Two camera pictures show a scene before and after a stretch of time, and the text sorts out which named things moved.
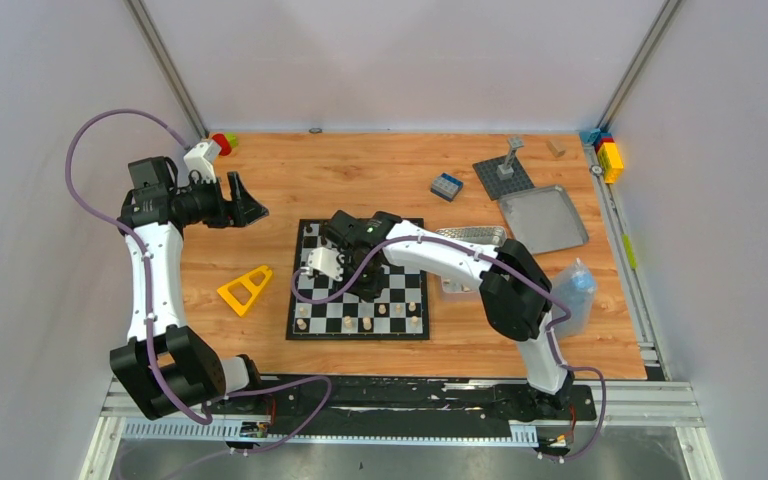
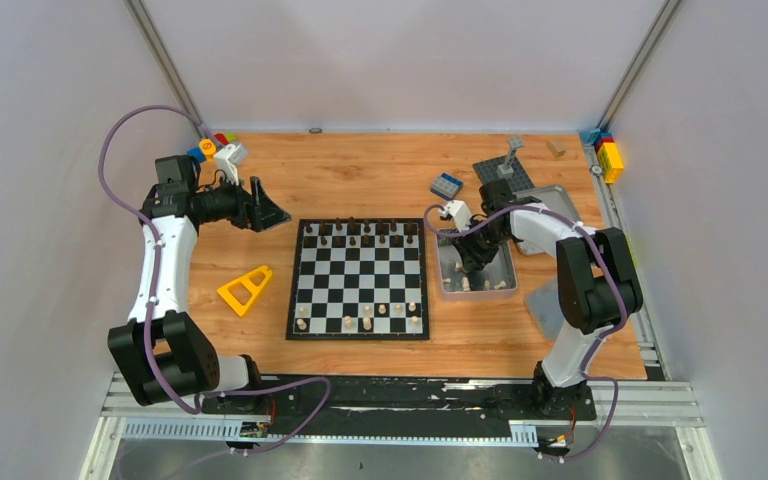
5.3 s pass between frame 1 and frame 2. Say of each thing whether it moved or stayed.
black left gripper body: stayed
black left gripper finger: moved
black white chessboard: stayed
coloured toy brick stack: stayed
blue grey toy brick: stayed
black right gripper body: moved
